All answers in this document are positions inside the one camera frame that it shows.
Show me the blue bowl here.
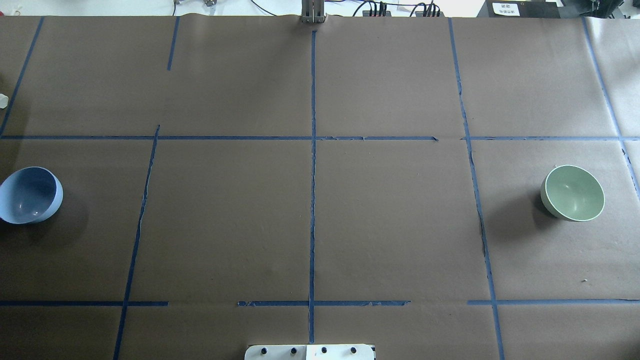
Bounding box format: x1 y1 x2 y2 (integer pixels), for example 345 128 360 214
0 166 64 225

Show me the green bowl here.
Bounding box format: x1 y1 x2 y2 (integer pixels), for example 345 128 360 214
539 164 606 223

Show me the black usb hub left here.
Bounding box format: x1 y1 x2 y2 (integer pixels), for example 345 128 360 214
356 1 392 18

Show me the black usb hub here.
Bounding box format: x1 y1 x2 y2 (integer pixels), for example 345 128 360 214
410 0 442 18
356 1 392 18

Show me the black usb hub right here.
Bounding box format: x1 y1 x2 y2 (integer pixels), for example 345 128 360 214
410 0 442 18

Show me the black box with label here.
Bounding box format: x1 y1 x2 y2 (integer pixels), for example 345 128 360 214
476 0 561 19

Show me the white toaster plug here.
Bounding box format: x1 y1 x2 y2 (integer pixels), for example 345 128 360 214
0 93 9 109

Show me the aluminium frame post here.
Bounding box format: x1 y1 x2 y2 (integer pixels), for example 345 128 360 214
301 0 327 24

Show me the white pedestal base plate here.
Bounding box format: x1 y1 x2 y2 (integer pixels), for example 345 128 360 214
244 343 377 360

